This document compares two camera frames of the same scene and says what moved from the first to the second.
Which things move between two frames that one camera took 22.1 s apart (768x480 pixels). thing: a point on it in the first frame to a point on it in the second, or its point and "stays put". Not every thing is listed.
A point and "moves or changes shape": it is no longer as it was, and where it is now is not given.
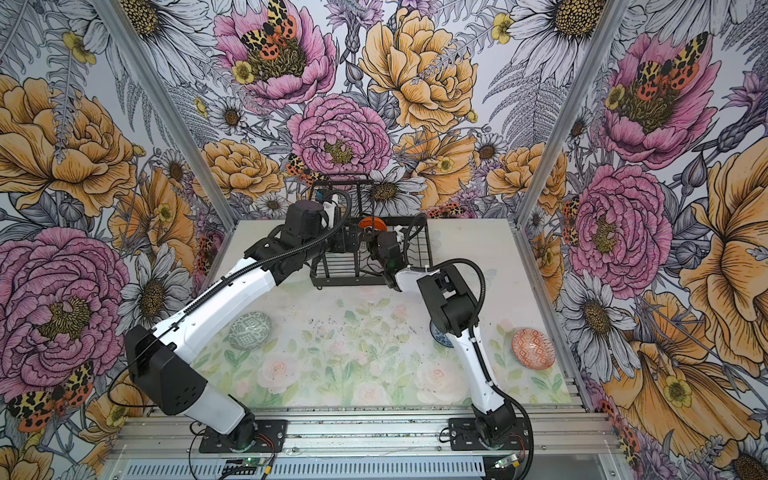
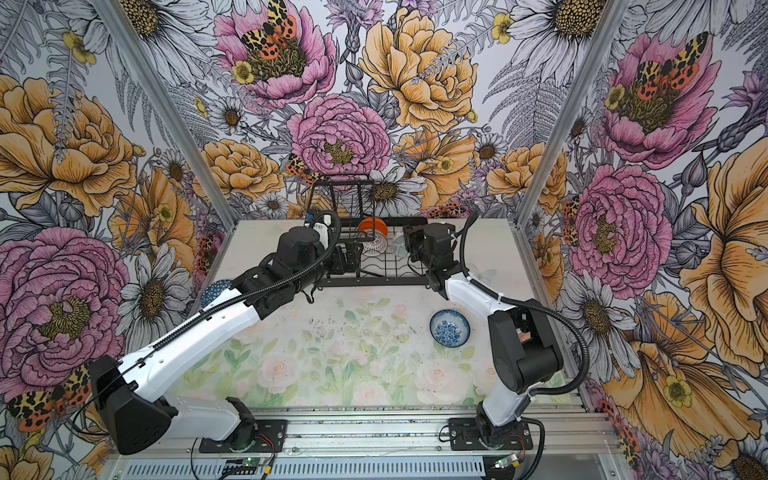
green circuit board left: x=245 y=466 stays put
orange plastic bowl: x=374 y=222 stays put
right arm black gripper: x=373 y=255 to x=411 y=233
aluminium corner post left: x=169 y=113 stays put
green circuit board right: x=505 y=462 stays put
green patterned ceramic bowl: x=250 y=330 moves or changes shape
